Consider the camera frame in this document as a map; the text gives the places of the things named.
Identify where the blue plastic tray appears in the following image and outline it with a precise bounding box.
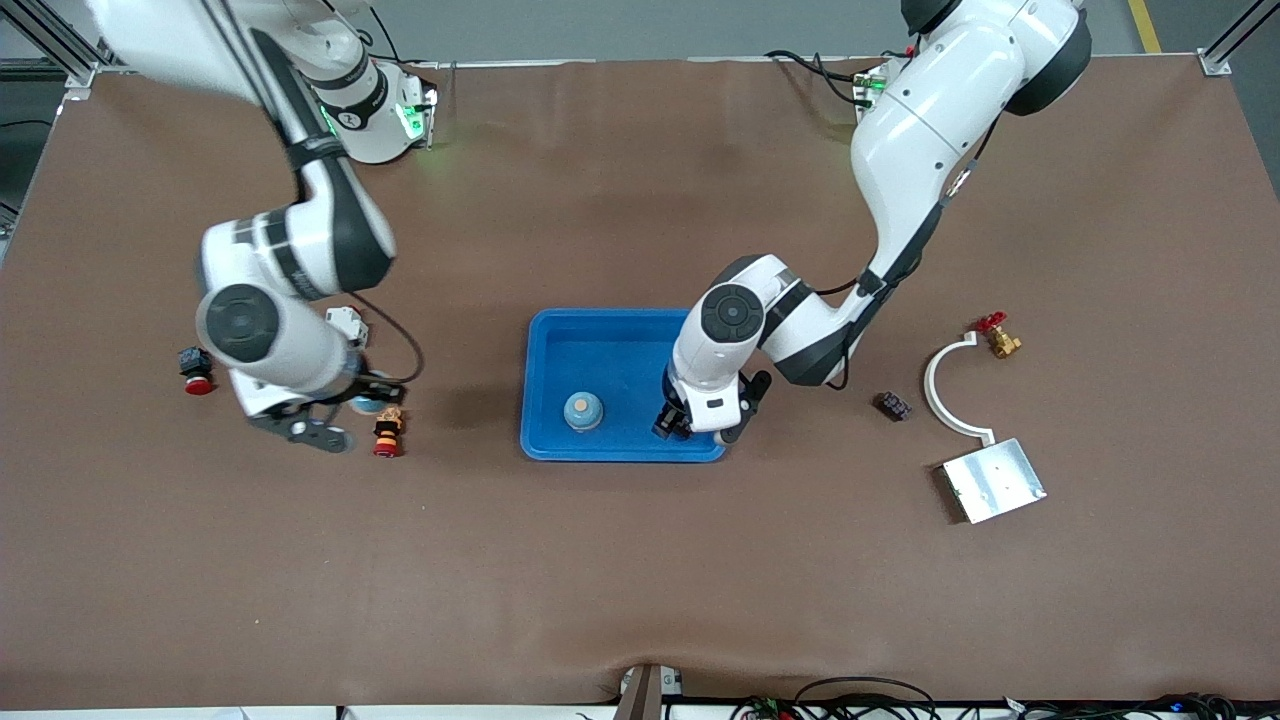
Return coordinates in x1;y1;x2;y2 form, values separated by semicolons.
520;308;729;464

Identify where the white circuit breaker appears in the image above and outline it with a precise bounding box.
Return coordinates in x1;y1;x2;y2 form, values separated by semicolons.
327;306;370;350

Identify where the red mushroom push button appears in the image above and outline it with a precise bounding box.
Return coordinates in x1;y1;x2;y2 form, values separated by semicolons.
177;346;216;397

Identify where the silver metal plate block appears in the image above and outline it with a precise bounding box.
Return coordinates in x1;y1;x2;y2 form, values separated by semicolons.
941;437;1048;525

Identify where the white curved plastic bracket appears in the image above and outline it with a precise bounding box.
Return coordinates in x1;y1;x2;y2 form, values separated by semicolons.
923;332;995;444

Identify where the brass valve red handle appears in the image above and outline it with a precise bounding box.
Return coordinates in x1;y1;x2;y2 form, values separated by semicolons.
975;311;1023;360

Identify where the black arm base cable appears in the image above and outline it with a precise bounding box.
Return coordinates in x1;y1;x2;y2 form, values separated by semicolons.
765;48;873;103
368;0;406;63

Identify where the black cable bundle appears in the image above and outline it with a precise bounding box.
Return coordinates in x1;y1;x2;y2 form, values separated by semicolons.
730;677;1280;720

